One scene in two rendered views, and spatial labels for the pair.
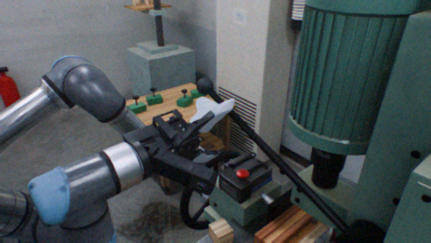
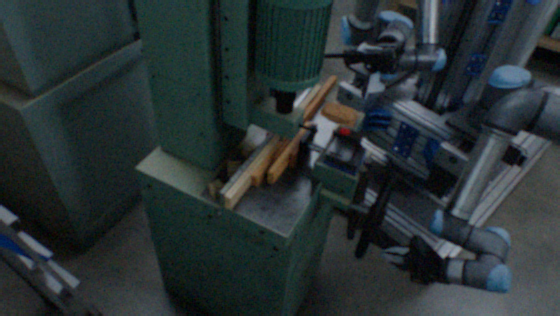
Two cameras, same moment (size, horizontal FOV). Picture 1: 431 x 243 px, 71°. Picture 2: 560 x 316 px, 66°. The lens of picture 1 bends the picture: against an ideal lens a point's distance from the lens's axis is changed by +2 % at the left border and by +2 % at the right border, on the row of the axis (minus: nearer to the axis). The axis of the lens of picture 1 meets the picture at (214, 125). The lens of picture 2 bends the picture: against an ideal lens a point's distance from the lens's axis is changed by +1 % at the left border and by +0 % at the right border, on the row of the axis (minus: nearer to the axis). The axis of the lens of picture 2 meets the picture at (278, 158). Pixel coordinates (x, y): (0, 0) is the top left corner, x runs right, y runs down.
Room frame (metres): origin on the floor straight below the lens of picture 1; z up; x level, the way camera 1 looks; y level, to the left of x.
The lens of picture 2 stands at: (1.35, -0.65, 1.85)
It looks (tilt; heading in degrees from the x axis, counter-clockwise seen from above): 45 degrees down; 154
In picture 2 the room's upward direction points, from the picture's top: 6 degrees clockwise
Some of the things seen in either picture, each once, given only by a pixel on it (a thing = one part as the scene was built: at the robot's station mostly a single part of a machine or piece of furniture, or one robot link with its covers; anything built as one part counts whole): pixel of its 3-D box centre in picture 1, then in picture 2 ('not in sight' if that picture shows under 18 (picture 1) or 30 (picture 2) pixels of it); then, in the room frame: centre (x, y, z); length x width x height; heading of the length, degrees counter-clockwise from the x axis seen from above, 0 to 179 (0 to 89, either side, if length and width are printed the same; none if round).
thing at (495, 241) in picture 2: not in sight; (487, 245); (0.96, 0.23, 0.83); 0.11 x 0.11 x 0.08; 38
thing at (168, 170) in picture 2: not in sight; (245, 168); (0.39, -0.30, 0.76); 0.57 x 0.45 x 0.09; 40
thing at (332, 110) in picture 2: not in sight; (340, 111); (0.37, 0.04, 0.91); 0.12 x 0.09 x 0.03; 40
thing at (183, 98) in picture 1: (178, 128); not in sight; (1.98, 0.28, 0.32); 0.66 x 0.57 x 0.64; 129
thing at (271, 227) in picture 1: (281, 225); (302, 143); (0.50, -0.16, 0.93); 0.17 x 0.02 x 0.05; 130
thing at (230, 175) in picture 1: (243, 174); (347, 148); (0.61, -0.07, 0.99); 0.13 x 0.11 x 0.06; 130
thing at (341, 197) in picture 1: (328, 203); (277, 118); (0.47, -0.24, 1.03); 0.14 x 0.07 x 0.09; 40
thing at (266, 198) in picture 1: (272, 204); (315, 147); (0.54, -0.14, 0.95); 0.09 x 0.07 x 0.09; 130
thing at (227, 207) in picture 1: (244, 194); (341, 166); (0.61, -0.08, 0.92); 0.15 x 0.13 x 0.09; 130
